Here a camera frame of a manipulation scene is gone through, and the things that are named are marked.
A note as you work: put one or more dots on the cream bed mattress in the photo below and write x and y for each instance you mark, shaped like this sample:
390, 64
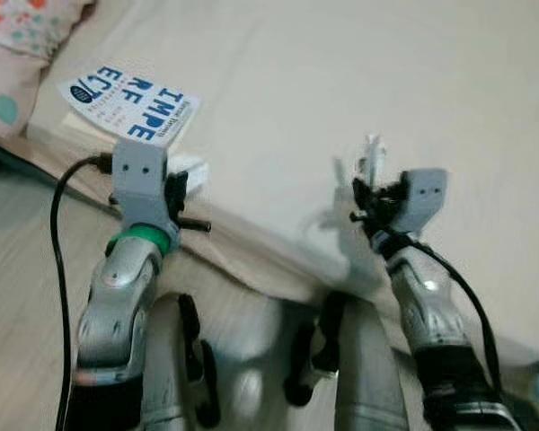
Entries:
341, 81

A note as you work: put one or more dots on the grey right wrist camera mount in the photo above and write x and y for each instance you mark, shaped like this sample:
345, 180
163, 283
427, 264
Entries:
427, 193

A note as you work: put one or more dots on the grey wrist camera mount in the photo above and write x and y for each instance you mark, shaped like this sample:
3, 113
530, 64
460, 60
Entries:
139, 171
427, 193

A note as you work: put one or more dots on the silver right robot leg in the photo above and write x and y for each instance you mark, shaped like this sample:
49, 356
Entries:
368, 377

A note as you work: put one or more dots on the pink dotted pillow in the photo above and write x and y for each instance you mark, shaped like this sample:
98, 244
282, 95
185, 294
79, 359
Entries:
18, 54

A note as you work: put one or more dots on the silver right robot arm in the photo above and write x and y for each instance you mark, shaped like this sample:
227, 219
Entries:
431, 305

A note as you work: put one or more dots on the white book blue letters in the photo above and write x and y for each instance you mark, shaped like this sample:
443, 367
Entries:
130, 103

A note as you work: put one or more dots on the white tissue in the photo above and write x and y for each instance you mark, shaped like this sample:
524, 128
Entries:
193, 171

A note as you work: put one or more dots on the silver left robot leg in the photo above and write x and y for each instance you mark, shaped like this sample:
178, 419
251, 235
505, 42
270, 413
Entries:
171, 377

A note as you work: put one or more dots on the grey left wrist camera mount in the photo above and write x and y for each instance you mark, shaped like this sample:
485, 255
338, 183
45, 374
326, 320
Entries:
139, 171

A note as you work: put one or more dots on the silver robot leg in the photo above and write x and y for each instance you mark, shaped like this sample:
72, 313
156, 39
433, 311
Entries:
171, 377
368, 377

